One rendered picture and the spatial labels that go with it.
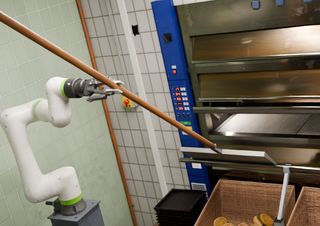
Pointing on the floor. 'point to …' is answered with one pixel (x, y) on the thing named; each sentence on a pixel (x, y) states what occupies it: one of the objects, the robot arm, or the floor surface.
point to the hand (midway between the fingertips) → (115, 87)
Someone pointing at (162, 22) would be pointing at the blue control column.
